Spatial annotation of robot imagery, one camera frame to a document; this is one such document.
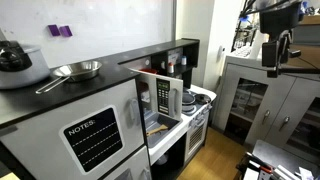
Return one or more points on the black frying pan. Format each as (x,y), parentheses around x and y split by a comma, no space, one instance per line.
(202,98)

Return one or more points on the grey low table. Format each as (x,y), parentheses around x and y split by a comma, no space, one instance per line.
(280,155)

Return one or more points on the steel frying pan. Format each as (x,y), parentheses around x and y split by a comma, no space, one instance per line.
(78,70)

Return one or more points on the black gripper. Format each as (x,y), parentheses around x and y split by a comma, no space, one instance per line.
(279,18)

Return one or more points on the large silver pot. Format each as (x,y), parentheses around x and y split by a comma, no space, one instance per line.
(30,71)

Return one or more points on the wooden toy spatula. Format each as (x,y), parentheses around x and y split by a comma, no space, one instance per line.
(157,129)

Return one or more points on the small grey pot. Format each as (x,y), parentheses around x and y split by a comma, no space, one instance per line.
(188,99)

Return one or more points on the black stereo camera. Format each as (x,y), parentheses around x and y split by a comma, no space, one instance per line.
(295,53)

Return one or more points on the black camera stand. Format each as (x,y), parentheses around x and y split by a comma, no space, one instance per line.
(300,70)

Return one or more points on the purple magnet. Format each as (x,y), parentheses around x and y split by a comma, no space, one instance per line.
(65,31)
(53,30)

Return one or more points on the large black lid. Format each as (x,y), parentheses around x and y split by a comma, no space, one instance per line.
(11,58)

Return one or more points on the blue capped white shaker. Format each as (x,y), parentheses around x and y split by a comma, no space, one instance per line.
(183,60)

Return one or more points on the red bowl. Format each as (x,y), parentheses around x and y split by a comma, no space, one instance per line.
(149,70)

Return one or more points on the grey glass door cabinet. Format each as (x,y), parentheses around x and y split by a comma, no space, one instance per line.
(260,110)

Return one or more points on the red capped white shaker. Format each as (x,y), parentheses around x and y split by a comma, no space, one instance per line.
(170,68)

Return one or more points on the white toy kitchen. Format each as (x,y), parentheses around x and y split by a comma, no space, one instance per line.
(100,110)

